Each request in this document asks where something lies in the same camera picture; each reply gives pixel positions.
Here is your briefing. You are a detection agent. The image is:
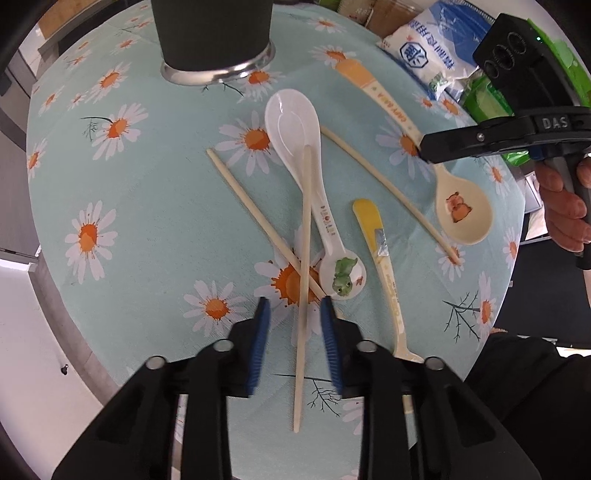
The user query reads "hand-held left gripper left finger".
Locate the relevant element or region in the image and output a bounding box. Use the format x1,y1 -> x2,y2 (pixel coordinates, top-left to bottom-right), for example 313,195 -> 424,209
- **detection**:
51,296 -> 272,480

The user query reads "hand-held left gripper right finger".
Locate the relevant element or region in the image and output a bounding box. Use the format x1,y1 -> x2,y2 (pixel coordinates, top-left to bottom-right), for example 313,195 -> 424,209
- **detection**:
320,295 -> 541,480

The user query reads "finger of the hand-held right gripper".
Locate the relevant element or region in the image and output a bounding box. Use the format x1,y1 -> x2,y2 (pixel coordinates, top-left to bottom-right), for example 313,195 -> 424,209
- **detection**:
418,115 -> 534,164

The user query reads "beige spoon with capybara print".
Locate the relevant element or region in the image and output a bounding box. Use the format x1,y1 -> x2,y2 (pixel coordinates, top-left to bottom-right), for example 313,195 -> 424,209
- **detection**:
335,58 -> 492,246

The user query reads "wooden chopstick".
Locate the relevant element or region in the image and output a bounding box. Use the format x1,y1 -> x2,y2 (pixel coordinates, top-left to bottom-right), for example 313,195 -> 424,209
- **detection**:
320,126 -> 462,265
292,145 -> 314,433
206,148 -> 326,300

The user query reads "yellow-handled cartoon spoon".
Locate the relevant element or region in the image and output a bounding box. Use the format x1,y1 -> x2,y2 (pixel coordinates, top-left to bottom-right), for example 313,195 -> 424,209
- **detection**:
352,198 -> 426,416

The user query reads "white spoon with frog figure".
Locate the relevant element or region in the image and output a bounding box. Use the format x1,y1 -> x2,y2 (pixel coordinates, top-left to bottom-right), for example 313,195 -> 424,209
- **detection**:
264,89 -> 368,302

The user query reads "black utensil holder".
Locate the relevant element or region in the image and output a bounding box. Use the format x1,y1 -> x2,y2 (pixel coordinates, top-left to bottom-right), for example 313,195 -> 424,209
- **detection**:
150,0 -> 277,88

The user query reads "person's right hand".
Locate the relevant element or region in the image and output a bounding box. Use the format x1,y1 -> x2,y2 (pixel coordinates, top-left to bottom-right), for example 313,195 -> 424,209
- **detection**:
534,156 -> 591,257

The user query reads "green sugar bag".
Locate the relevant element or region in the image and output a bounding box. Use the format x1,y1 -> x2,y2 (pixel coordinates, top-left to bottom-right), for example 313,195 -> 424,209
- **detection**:
455,18 -> 591,167

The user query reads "white and blue salt bag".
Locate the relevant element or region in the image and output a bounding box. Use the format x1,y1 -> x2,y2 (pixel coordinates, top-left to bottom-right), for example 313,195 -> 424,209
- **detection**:
376,0 -> 497,100

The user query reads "clear spice jar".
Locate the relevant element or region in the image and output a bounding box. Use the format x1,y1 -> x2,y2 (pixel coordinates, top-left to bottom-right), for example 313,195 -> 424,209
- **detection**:
369,0 -> 423,35

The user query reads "daisy print tablecloth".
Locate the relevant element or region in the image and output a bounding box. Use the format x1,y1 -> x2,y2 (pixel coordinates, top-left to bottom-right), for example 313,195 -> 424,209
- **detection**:
25,0 -> 527,480

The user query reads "person's black jacket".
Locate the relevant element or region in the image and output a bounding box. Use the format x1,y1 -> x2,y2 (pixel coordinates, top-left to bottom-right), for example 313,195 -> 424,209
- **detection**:
464,330 -> 591,480

